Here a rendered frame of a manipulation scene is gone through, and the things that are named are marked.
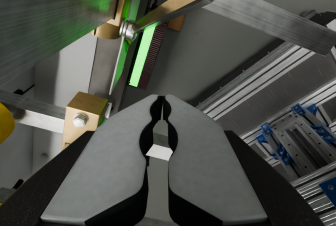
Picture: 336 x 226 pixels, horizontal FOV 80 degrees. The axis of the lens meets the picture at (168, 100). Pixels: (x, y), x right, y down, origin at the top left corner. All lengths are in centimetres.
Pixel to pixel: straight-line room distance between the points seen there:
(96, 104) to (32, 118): 10
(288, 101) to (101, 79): 98
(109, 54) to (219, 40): 82
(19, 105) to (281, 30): 38
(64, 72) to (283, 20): 50
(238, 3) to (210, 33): 90
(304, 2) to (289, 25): 101
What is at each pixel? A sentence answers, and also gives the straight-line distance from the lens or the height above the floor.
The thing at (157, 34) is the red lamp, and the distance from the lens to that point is 42.
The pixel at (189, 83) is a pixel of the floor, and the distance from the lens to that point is 124.
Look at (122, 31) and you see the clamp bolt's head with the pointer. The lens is 27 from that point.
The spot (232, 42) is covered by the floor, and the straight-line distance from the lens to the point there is 120.
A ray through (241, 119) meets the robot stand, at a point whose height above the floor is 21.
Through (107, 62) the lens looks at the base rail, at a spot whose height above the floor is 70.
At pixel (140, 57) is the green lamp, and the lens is 44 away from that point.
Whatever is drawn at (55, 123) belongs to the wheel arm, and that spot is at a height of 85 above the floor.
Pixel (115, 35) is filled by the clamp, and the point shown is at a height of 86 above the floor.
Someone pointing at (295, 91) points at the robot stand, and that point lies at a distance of 120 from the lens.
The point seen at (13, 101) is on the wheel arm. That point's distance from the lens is 39.
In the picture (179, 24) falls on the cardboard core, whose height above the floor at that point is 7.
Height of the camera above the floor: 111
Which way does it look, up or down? 60 degrees down
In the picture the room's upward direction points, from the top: 180 degrees counter-clockwise
